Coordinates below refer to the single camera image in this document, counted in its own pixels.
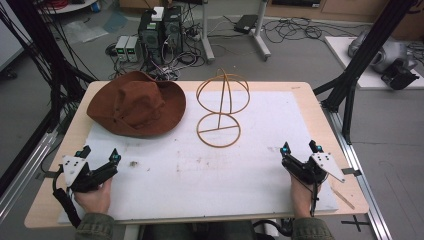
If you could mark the white foam mat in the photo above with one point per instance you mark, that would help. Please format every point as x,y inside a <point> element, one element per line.
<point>206,180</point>

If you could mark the small white box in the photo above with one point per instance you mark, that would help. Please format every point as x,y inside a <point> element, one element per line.
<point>158,13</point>

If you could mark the small brown debris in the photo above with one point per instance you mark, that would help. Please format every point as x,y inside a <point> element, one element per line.
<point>133,163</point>

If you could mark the black device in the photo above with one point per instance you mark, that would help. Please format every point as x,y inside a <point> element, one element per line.
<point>398,75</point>

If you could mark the white floor platform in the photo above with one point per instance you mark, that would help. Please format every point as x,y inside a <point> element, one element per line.
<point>366,81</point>

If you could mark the black tape strip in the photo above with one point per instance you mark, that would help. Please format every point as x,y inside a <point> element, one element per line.
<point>351,171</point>

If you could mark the black metal frame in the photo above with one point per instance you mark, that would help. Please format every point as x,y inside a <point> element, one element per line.
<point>363,53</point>
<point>36,40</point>

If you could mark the black computer tower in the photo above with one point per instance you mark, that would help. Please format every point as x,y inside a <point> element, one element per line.
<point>172,31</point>
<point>150,40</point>

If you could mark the clear plastic sheet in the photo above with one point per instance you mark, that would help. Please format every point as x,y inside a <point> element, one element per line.
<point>85,31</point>

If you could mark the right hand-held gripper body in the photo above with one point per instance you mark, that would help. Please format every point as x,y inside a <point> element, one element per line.
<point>301,170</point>

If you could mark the person's left hand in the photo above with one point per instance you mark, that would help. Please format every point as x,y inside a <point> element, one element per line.
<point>95,200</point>

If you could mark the thin wooden stick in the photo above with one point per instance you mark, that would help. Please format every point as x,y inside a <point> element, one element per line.
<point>343,199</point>

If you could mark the flat black box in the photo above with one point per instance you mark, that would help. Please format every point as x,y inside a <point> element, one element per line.
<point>246,24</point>

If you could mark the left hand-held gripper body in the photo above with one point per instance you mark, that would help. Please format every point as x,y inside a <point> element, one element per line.
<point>74,168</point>

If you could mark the aluminium rail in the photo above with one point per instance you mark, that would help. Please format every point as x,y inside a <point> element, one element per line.
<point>363,186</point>
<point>30,166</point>

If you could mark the grey power supply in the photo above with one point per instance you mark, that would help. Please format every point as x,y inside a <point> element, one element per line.
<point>121,48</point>
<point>132,49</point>

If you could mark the grey metal stand leg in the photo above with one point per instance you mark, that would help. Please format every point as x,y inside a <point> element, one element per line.
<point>261,36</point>
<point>207,36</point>

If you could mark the grey robot shell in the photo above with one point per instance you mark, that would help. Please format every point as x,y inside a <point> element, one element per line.
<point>388,53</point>

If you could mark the person's right hand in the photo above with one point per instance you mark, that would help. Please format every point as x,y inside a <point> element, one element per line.
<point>301,196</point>

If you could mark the brown cowboy hat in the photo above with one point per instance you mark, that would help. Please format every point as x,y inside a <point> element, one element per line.
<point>133,103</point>

